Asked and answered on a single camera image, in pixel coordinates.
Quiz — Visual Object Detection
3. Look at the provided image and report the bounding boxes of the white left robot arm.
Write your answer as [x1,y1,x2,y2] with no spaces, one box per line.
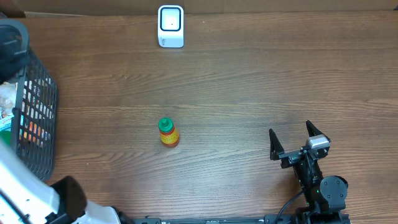
[1,19,132,224]

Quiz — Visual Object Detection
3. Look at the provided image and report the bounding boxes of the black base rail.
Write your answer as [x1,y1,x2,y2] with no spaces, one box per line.
[131,215,295,224]

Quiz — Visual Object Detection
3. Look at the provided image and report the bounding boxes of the black cable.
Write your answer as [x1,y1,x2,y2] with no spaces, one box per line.
[274,190,304,224]

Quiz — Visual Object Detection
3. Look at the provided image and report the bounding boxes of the green cap white jar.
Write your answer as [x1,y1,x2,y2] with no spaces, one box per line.
[0,130,11,146]

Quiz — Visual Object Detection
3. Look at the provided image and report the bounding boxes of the teal wipes pack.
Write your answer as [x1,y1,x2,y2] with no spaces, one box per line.
[0,113,14,131]

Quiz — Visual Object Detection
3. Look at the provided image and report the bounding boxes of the white barcode scanner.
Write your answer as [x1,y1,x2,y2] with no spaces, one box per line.
[157,4,184,49]

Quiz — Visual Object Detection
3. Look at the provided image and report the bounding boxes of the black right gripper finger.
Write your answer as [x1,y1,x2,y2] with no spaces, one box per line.
[305,120,323,137]
[269,129,285,161]

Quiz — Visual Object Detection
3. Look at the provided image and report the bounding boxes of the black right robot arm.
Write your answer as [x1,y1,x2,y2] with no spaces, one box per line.
[264,120,351,223]

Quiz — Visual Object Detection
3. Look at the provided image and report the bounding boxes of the clear snack bag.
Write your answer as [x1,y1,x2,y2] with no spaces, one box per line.
[0,82,17,121]

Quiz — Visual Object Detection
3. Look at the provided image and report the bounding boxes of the dark grey mesh basket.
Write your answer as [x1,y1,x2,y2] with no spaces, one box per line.
[1,19,58,180]

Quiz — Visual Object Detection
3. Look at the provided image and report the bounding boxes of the green cap hot sauce bottle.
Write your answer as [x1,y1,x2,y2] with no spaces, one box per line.
[158,117,180,147]

